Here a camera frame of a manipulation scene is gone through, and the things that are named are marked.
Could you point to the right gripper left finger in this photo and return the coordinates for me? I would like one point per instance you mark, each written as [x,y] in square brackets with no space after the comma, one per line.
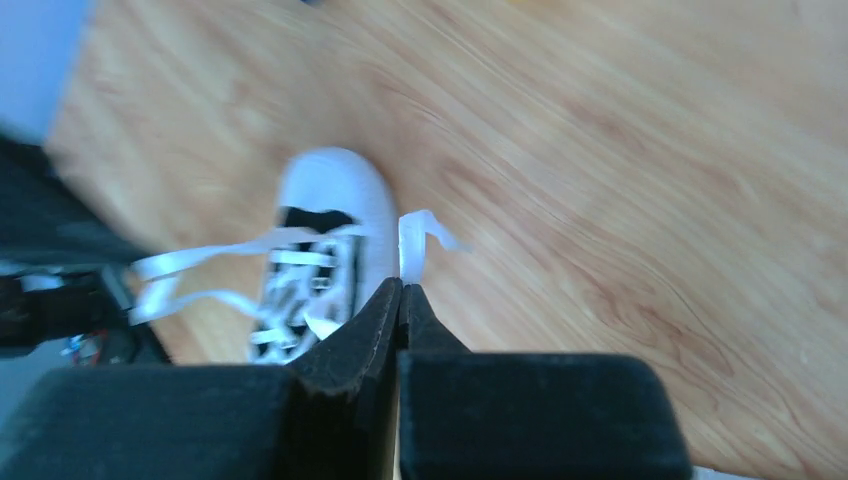
[327,415]

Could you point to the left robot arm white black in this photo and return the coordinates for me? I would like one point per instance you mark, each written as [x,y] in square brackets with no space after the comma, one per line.
[63,269]

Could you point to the black white sneaker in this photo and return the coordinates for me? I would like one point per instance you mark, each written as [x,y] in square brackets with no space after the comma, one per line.
[312,288]

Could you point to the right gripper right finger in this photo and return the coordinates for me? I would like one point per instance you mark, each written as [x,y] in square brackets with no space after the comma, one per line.
[466,415]

